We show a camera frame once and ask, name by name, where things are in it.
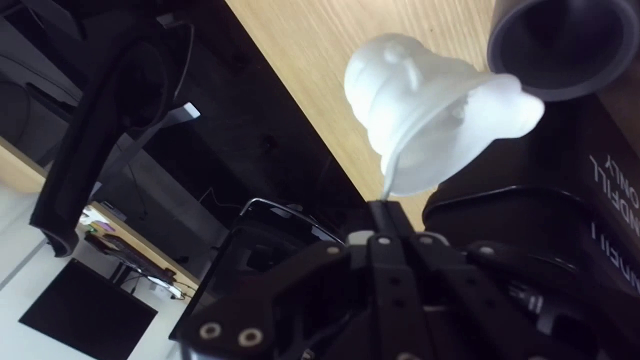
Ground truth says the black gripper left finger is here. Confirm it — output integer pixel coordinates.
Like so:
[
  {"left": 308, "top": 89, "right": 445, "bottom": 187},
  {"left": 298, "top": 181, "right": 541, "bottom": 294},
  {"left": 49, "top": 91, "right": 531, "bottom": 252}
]
[{"left": 174, "top": 225, "right": 374, "bottom": 360}]

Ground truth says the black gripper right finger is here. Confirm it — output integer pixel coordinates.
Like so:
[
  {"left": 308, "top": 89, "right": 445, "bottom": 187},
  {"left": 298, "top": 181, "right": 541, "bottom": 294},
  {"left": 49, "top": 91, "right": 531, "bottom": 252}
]
[{"left": 398, "top": 232, "right": 640, "bottom": 360}]

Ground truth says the black box white lettering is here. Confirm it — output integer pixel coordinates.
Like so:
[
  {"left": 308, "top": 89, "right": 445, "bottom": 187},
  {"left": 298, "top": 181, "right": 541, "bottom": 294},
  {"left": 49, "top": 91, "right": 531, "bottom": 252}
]
[{"left": 421, "top": 94, "right": 640, "bottom": 294}]

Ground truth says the black floor panel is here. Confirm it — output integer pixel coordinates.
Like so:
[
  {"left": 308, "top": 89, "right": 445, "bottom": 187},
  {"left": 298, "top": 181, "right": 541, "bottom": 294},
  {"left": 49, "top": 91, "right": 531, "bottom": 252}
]
[{"left": 20, "top": 260, "right": 155, "bottom": 360}]

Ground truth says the gray cup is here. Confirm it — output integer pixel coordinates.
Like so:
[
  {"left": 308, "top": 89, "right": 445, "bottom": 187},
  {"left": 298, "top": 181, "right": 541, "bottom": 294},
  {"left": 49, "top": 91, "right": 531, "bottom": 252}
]
[{"left": 486, "top": 0, "right": 640, "bottom": 102}]

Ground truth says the black office chair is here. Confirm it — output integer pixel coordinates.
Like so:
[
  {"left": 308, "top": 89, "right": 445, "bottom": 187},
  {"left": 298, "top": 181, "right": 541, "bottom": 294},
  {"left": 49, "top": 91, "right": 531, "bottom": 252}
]
[{"left": 29, "top": 20, "right": 193, "bottom": 259}]

